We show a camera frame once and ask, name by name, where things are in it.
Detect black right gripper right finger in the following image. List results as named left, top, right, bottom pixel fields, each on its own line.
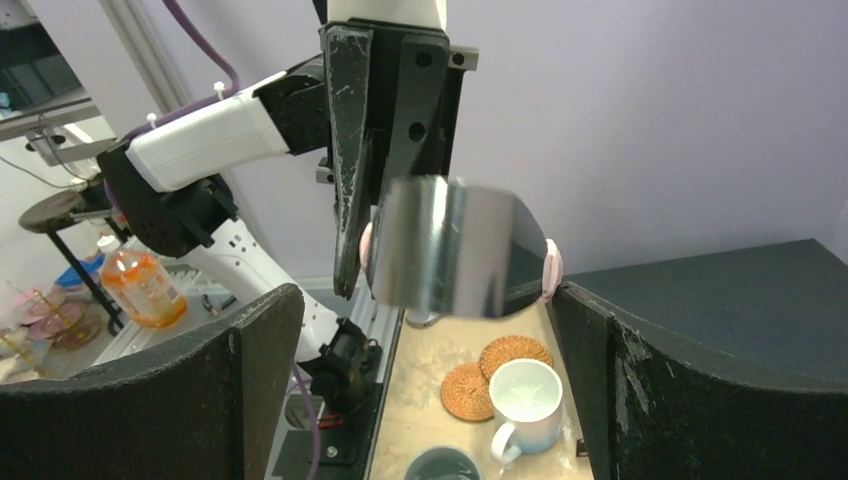
left=549, top=282, right=847, bottom=479

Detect white ceramic mug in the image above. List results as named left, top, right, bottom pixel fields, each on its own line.
left=489, top=358, right=564, bottom=465

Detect woven round coaster upper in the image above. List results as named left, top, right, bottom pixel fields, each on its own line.
left=478, top=335, right=554, bottom=380

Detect dark grey box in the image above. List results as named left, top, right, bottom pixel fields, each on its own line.
left=564, top=239, right=847, bottom=383

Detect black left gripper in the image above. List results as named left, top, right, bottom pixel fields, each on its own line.
left=254, top=18, right=479, bottom=299

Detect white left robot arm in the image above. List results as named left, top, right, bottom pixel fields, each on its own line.
left=97, top=20, right=479, bottom=303

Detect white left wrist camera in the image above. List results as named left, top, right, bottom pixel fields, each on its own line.
left=327, top=0, right=448, bottom=30

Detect grey ceramic mug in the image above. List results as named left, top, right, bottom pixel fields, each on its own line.
left=403, top=446, right=484, bottom=480

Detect orange drink bottle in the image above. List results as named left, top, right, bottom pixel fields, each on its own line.
left=97, top=235, right=188, bottom=328

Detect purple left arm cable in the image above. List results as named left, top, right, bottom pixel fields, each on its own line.
left=102, top=0, right=243, bottom=144

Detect woven round coaster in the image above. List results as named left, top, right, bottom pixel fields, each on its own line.
left=478, top=335, right=554, bottom=380
left=440, top=363, right=494, bottom=422

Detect pink handled metal tongs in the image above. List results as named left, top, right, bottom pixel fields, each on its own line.
left=359, top=176, right=564, bottom=319

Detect woven round coaster lower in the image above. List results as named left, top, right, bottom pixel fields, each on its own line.
left=440, top=363, right=494, bottom=422

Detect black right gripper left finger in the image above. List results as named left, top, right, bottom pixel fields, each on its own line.
left=1, top=284, right=305, bottom=479

